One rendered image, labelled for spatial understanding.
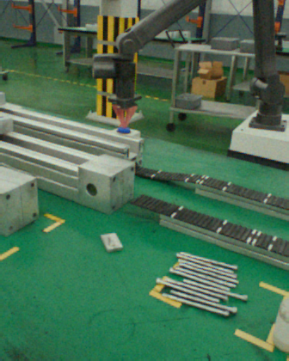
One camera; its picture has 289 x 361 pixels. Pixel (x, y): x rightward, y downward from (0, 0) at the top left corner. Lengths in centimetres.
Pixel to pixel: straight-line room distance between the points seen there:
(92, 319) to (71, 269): 12
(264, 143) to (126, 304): 81
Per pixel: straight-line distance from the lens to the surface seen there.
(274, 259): 77
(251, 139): 130
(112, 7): 436
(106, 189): 83
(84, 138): 108
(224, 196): 96
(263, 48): 128
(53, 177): 92
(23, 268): 71
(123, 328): 60
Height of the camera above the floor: 121
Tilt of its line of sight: 23 degrees down
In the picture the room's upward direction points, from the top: 4 degrees clockwise
